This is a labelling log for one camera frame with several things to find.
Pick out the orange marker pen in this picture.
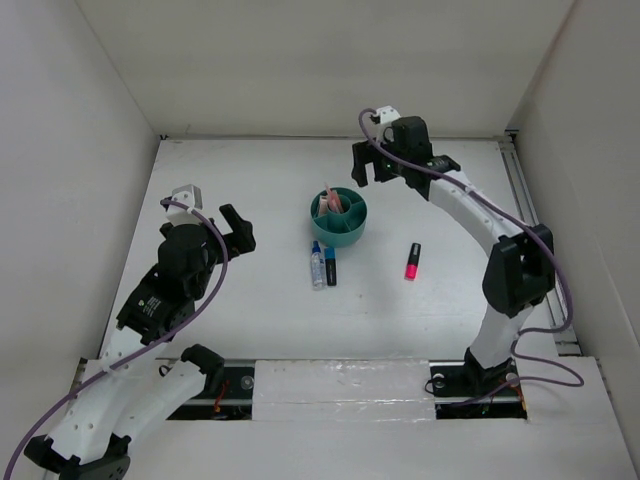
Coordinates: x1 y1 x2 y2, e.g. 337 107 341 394
334 189 351 213

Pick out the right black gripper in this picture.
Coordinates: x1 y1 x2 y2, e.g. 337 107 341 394
351 135 409 187

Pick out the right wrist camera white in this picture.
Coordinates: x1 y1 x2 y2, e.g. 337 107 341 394
370 106 401 143

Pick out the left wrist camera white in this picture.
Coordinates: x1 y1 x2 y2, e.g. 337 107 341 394
161 184 203 227

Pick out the clear spray bottle blue cap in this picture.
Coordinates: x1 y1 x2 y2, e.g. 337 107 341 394
310 241 324 290

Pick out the aluminium rail right side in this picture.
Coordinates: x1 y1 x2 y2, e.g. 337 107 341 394
499 130 581 356

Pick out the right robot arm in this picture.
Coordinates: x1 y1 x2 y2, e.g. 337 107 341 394
351 106 555 398

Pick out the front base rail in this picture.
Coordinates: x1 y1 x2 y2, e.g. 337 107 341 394
170 360 527 424

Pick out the black marker blue cap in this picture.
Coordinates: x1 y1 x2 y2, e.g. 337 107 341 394
324 247 337 287

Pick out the pink purple pen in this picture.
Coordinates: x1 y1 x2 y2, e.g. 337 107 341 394
328 191 341 213

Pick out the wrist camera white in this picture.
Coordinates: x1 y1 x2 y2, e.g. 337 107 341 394
370 106 401 143
161 184 203 227

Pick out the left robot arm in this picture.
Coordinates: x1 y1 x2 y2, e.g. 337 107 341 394
11 198 256 479

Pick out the black pink highlighter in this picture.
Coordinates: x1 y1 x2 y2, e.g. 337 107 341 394
404 243 421 281

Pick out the teal round compartment organizer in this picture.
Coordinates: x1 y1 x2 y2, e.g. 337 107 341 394
310 187 368 248

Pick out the red pink pen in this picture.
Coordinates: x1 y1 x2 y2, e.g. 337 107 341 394
324 183 340 211

